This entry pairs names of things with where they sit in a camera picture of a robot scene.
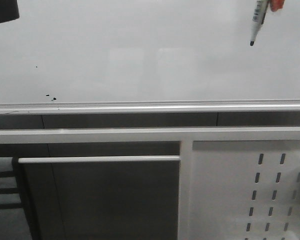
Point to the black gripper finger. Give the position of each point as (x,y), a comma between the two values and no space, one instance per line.
(9,10)

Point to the white black whiteboard marker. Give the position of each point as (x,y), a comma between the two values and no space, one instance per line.
(258,19)

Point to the red round magnet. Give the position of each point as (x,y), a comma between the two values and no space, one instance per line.
(276,5)

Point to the dark grey panel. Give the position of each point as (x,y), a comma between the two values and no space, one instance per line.
(136,200)

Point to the white perforated pegboard panel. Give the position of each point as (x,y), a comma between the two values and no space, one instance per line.
(245,190)

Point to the whiteboard with aluminium frame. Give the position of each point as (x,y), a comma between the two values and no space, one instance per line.
(129,56)

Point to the black chair frame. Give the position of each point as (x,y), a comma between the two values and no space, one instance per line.
(18,219)

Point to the white horizontal handle bar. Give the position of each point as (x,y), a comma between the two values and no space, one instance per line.
(98,159)

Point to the white metal stand frame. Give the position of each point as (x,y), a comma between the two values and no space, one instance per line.
(34,143)

